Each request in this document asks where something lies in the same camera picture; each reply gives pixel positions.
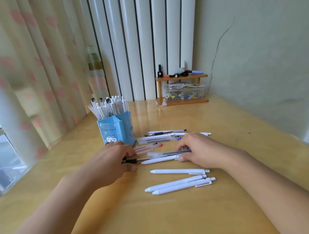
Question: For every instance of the clear pen with red cap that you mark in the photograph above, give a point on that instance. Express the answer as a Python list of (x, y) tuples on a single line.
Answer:
[(149, 147)]

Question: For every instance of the clear pen with black cap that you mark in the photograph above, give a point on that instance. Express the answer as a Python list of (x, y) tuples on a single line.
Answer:
[(138, 160)]

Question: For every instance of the small wooden shelf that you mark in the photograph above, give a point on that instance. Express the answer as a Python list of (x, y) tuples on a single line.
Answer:
[(183, 101)]

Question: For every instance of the clear pen with black ink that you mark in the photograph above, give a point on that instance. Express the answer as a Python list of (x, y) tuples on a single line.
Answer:
[(157, 134)]

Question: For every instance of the white ribbed radiator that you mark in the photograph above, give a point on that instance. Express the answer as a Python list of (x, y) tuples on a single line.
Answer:
[(142, 48)]

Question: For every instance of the clear plastic box of clips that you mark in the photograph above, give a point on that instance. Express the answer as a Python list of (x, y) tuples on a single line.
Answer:
[(184, 94)]

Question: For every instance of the person's right thumb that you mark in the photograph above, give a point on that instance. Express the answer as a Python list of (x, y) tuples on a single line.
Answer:
[(185, 158)]

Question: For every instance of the bunch of white pens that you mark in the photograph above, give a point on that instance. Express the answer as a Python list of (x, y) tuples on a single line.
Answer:
[(108, 107)]

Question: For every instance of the clear plastic bottle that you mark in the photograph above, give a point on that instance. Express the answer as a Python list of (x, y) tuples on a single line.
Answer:
[(97, 72)]

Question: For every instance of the pile of paper slips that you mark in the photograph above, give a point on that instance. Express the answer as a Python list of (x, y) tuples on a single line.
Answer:
[(184, 85)]

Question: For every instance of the person's right forearm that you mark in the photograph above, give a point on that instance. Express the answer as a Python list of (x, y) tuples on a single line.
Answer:
[(270, 190)]

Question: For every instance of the small black bottle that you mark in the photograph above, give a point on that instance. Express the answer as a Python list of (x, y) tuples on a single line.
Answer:
[(159, 70)]

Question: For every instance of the person's right hand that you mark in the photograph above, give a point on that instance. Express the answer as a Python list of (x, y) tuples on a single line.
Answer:
[(210, 151)]

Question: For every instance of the person's left forearm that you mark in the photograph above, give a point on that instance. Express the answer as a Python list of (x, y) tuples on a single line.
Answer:
[(60, 205)]

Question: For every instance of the person's left thumb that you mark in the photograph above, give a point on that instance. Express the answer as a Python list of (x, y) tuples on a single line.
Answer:
[(131, 168)]

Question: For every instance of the pink patterned curtain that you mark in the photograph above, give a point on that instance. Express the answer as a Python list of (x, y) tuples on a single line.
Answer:
[(43, 72)]

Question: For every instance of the clear pen with blue ink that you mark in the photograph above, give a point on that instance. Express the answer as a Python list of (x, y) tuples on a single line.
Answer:
[(166, 153)]

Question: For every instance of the person's left hand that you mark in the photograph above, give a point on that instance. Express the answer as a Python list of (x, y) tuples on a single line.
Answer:
[(106, 164)]

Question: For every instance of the frosted pen with blue tip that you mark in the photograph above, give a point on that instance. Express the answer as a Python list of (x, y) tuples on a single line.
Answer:
[(157, 142)]

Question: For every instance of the white retractable pen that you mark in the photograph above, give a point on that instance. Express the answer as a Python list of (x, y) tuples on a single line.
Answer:
[(193, 134), (183, 186), (173, 183), (159, 159), (178, 171)]

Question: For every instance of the frosted capped pen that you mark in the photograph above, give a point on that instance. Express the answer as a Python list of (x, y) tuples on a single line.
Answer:
[(152, 138)]

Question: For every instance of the crumpled white paper scrap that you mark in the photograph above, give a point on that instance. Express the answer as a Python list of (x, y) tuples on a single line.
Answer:
[(161, 103)]

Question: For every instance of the clear pen with dark grip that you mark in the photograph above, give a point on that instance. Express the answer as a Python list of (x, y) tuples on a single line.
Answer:
[(166, 132)]

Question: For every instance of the blue cartoon pen holder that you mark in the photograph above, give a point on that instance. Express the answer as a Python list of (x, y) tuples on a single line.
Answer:
[(118, 130)]

